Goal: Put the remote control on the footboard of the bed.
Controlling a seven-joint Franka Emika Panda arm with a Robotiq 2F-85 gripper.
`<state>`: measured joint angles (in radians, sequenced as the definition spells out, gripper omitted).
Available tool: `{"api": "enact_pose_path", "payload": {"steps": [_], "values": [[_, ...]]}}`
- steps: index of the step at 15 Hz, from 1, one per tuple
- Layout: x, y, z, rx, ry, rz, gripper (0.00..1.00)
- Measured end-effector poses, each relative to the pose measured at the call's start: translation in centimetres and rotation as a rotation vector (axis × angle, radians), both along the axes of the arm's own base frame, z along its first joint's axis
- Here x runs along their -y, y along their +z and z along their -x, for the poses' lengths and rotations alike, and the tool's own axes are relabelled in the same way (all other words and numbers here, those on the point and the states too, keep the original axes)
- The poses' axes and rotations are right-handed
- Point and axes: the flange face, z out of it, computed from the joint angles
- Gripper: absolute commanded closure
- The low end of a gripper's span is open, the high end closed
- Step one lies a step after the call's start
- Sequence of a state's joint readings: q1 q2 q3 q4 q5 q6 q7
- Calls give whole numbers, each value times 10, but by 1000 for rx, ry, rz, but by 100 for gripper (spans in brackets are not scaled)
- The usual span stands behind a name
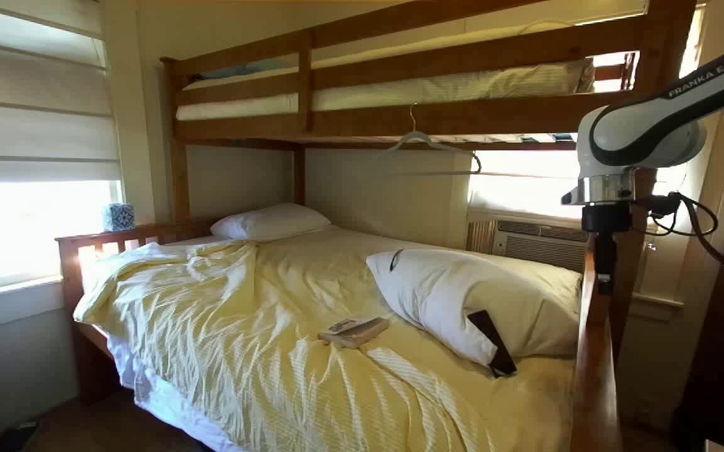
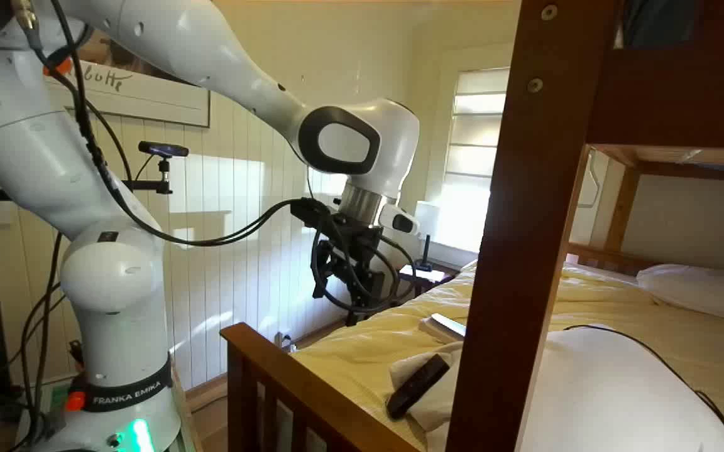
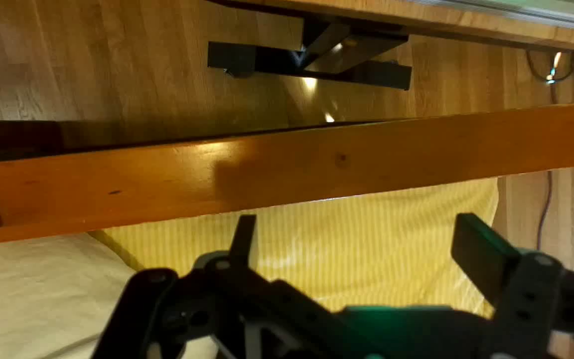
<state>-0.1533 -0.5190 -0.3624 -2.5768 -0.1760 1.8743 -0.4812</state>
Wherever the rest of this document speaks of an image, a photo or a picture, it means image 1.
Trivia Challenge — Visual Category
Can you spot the small grey booklet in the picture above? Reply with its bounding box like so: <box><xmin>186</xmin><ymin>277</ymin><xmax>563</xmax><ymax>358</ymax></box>
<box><xmin>318</xmin><ymin>314</ymin><xmax>393</xmax><ymax>352</ymax></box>

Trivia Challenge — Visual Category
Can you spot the beige window blind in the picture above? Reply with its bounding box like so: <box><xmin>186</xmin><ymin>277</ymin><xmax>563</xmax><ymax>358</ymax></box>
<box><xmin>0</xmin><ymin>0</ymin><xmax>123</xmax><ymax>186</ymax></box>

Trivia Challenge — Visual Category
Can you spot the white window air conditioner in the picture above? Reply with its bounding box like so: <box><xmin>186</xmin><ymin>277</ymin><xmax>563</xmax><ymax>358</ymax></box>
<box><xmin>491</xmin><ymin>218</ymin><xmax>592</xmax><ymax>270</ymax></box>

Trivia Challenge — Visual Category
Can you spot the bright window behind bed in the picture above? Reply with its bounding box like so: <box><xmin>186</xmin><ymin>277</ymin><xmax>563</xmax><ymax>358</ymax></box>
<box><xmin>469</xmin><ymin>147</ymin><xmax>584</xmax><ymax>220</ymax></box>

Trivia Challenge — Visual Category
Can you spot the yellow striped duvet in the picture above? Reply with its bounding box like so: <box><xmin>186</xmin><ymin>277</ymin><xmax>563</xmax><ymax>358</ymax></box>
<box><xmin>71</xmin><ymin>226</ymin><xmax>584</xmax><ymax>452</ymax></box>

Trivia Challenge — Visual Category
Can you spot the black remote control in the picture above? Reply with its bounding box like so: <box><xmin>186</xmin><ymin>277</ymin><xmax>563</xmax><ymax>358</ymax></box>
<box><xmin>466</xmin><ymin>309</ymin><xmax>520</xmax><ymax>380</ymax></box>

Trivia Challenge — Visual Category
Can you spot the white clothes hanger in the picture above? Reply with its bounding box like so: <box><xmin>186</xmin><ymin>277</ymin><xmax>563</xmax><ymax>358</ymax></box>
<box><xmin>384</xmin><ymin>103</ymin><xmax>486</xmax><ymax>178</ymax></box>

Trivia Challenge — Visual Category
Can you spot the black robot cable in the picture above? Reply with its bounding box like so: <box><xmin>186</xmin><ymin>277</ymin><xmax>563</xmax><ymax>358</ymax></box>
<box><xmin>646</xmin><ymin>191</ymin><xmax>724</xmax><ymax>284</ymax></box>

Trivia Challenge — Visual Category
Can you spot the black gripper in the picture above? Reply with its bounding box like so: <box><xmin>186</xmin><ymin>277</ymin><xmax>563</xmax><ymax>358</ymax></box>
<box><xmin>582</xmin><ymin>200</ymin><xmax>633</xmax><ymax>296</ymax></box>

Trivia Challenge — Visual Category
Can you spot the pale bunk mattress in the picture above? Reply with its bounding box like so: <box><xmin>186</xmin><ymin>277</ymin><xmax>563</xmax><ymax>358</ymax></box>
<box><xmin>174</xmin><ymin>58</ymin><xmax>597</xmax><ymax>124</ymax></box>

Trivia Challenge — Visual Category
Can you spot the small blue clock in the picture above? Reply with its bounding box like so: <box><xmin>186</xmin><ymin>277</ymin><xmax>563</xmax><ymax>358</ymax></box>
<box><xmin>105</xmin><ymin>200</ymin><xmax>137</xmax><ymax>233</ymax></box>

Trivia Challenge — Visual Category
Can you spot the wooden bed footboard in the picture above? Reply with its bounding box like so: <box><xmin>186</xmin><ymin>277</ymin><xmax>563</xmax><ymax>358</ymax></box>
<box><xmin>568</xmin><ymin>242</ymin><xmax>628</xmax><ymax>452</ymax></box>

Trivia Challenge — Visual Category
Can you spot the wooden bunk bed frame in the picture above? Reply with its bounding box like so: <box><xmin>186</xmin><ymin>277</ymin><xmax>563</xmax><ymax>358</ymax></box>
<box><xmin>56</xmin><ymin>0</ymin><xmax>699</xmax><ymax>452</ymax></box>

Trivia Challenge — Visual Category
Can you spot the small white pillow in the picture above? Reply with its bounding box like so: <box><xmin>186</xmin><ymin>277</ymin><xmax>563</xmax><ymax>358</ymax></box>
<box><xmin>210</xmin><ymin>200</ymin><xmax>335</xmax><ymax>245</ymax></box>

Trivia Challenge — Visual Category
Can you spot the large white pillow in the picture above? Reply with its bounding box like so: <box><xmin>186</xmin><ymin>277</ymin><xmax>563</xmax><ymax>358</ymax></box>
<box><xmin>366</xmin><ymin>245</ymin><xmax>584</xmax><ymax>371</ymax></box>

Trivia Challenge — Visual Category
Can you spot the white bed sheet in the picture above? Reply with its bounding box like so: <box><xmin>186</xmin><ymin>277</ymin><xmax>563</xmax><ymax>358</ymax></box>
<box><xmin>105</xmin><ymin>334</ymin><xmax>247</xmax><ymax>452</ymax></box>

